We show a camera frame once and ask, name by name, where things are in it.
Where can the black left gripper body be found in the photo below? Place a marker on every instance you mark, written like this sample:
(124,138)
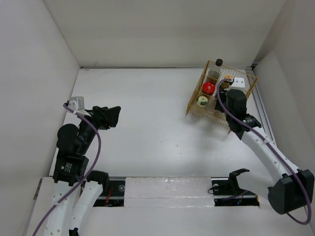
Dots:
(102,122)

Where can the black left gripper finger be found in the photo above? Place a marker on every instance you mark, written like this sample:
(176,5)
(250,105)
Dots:
(113,122)
(114,112)

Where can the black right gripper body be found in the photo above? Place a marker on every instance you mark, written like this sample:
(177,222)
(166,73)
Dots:
(223,95)

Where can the red lid sauce jar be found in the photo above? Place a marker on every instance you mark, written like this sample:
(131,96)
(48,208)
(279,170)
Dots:
(208,88)

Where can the green cap spice shaker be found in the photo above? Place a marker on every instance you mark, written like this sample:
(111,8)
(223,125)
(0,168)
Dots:
(202,102)

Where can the clear bottle with red contents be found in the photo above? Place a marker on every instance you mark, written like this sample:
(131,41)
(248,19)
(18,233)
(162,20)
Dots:
(214,72)

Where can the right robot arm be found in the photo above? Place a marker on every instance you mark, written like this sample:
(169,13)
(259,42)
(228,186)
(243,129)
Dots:
(291,188)

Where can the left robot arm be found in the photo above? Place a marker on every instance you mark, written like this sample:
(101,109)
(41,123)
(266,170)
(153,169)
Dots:
(77,186)

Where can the white foam block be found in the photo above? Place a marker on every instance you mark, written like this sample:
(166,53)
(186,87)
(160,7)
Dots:
(170,192)

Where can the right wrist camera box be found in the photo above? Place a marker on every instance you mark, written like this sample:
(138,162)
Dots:
(238,83)

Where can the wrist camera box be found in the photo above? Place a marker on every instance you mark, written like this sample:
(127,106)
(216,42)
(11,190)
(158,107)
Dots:
(238,83)
(77,103)

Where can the yellow wire basket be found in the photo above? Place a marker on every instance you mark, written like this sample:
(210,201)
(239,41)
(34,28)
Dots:
(208,113)

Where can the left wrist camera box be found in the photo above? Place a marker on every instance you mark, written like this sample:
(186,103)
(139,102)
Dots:
(77,103)

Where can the black mounting rail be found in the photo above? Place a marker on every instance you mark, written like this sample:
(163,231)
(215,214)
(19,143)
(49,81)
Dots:
(222,191)

